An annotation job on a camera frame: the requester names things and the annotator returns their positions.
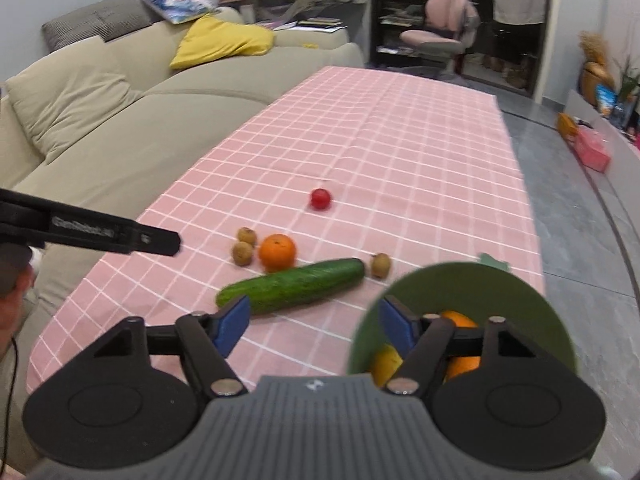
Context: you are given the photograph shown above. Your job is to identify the black cable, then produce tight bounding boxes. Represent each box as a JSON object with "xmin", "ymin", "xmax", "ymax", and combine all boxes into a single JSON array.
[{"xmin": 0, "ymin": 330, "xmax": 20, "ymax": 466}]

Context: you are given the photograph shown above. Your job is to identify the golden vase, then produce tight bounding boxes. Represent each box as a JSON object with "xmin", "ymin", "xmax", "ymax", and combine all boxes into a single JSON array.
[{"xmin": 580, "ymin": 61, "xmax": 616, "ymax": 103}]

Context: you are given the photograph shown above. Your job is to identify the person's left forearm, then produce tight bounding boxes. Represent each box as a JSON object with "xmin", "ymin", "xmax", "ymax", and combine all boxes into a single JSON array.
[{"xmin": 0, "ymin": 247, "xmax": 37, "ymax": 333}]

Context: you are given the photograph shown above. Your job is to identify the blue printed pillow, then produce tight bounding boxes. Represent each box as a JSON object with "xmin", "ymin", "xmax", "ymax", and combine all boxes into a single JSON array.
[{"xmin": 141, "ymin": 0, "xmax": 221, "ymax": 25}]

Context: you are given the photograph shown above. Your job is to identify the pink storage box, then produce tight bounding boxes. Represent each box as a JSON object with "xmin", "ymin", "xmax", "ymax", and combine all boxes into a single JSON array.
[{"xmin": 574, "ymin": 127, "xmax": 612, "ymax": 173}]

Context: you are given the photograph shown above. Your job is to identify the pink checked tablecloth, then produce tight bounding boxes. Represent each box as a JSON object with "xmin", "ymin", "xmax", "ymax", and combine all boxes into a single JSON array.
[{"xmin": 27, "ymin": 65, "xmax": 546, "ymax": 393}]

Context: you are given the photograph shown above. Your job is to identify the blue snack bag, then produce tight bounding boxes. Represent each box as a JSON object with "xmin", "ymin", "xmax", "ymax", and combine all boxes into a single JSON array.
[{"xmin": 595, "ymin": 85, "xmax": 618, "ymax": 118}]

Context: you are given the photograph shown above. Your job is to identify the beige sofa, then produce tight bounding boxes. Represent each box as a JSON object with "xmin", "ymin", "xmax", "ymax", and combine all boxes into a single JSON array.
[{"xmin": 0, "ymin": 0, "xmax": 365, "ymax": 476}]

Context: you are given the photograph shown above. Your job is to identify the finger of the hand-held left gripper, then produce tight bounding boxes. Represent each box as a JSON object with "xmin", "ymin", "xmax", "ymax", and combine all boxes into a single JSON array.
[{"xmin": 127, "ymin": 222, "xmax": 182, "ymax": 257}]

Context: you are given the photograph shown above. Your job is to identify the pink office chair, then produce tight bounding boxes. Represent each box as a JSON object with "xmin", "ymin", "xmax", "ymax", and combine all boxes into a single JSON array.
[{"xmin": 399, "ymin": 0, "xmax": 481, "ymax": 81}]

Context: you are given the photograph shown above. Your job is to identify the white tv cabinet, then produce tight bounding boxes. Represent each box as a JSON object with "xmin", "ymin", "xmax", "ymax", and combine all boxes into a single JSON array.
[{"xmin": 565, "ymin": 89, "xmax": 640, "ymax": 201}]

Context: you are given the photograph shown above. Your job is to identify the yellow green pear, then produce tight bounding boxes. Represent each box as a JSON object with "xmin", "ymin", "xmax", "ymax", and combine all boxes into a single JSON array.
[{"xmin": 370, "ymin": 344, "xmax": 405, "ymax": 388}]

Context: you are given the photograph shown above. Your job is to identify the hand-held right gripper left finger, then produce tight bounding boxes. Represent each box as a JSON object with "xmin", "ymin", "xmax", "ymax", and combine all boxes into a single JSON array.
[{"xmin": 92, "ymin": 294, "xmax": 251, "ymax": 396}]

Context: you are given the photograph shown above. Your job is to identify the beige sofa cushion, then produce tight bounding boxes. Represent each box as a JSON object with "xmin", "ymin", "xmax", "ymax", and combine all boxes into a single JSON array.
[{"xmin": 4, "ymin": 36, "xmax": 146, "ymax": 166}]

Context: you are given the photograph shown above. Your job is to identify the green cucumber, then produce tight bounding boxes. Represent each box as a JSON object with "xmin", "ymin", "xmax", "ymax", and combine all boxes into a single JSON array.
[{"xmin": 216, "ymin": 258, "xmax": 366, "ymax": 316}]

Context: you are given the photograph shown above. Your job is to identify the dark notebook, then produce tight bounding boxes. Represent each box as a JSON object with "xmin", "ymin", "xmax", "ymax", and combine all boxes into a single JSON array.
[{"xmin": 297, "ymin": 17, "xmax": 346, "ymax": 33}]

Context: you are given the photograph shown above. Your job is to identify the black shelf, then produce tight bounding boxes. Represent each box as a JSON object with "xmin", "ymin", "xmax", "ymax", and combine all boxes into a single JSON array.
[{"xmin": 372, "ymin": 0, "xmax": 436, "ymax": 68}]

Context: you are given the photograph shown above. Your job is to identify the green potted plant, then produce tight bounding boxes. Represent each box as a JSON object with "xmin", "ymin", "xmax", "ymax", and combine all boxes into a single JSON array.
[{"xmin": 615, "ymin": 55, "xmax": 640, "ymax": 111}]

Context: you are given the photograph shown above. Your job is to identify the green colander bowl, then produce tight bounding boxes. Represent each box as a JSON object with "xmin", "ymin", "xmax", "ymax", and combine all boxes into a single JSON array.
[{"xmin": 347, "ymin": 252, "xmax": 578, "ymax": 387}]

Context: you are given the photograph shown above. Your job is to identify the dried flowers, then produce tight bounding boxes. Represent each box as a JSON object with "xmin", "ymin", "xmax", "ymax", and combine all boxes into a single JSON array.
[{"xmin": 577, "ymin": 30, "xmax": 608, "ymax": 63}]

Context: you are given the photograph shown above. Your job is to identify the yellow pillow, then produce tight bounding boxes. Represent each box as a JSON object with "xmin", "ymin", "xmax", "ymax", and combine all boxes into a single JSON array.
[{"xmin": 169, "ymin": 14, "xmax": 276, "ymax": 71}]

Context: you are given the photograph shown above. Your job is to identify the grey striped cushion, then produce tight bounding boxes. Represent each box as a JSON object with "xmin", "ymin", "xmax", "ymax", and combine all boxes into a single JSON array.
[{"xmin": 41, "ymin": 0, "xmax": 153, "ymax": 53}]

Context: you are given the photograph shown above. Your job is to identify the orange box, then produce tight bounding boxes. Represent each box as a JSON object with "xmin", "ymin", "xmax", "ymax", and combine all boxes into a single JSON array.
[{"xmin": 557, "ymin": 112, "xmax": 581, "ymax": 143}]

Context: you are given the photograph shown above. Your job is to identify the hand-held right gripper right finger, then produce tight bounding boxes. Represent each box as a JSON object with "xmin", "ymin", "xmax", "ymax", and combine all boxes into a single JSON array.
[{"xmin": 378, "ymin": 296, "xmax": 576, "ymax": 395}]

